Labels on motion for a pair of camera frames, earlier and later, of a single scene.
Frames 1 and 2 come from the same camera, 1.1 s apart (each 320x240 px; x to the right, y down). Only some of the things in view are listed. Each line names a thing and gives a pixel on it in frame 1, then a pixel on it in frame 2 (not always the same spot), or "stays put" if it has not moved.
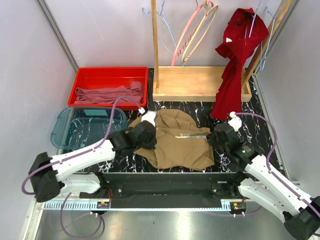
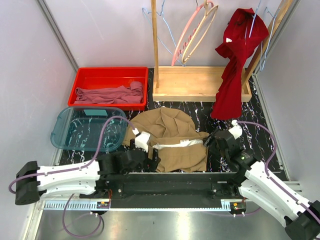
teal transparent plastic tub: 78,128 stays put
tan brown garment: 181,142 stays put
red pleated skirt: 242,31 stays put
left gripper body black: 149,144 to 147,163
